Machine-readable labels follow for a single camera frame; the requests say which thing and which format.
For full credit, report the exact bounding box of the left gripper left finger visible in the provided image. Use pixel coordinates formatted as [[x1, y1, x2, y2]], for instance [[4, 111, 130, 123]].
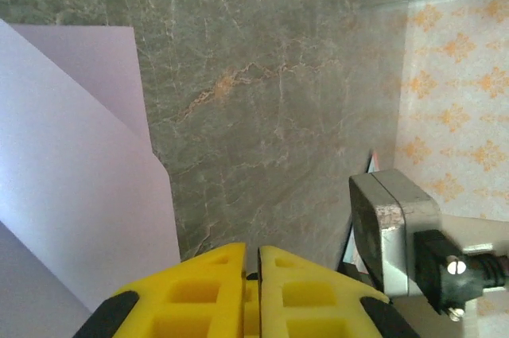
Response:
[[73, 242, 247, 338]]

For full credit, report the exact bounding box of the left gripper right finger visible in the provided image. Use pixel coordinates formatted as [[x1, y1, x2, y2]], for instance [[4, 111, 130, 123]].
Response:
[[256, 244, 419, 338]]

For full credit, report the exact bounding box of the purple paper sheet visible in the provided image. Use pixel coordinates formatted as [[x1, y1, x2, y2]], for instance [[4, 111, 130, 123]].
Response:
[[0, 17, 183, 338]]

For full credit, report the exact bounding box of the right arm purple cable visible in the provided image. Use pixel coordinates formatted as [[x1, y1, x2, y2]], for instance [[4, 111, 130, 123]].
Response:
[[413, 229, 509, 321]]

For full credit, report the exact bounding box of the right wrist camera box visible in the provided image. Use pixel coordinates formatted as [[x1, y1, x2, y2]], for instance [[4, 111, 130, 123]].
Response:
[[348, 169, 443, 300]]

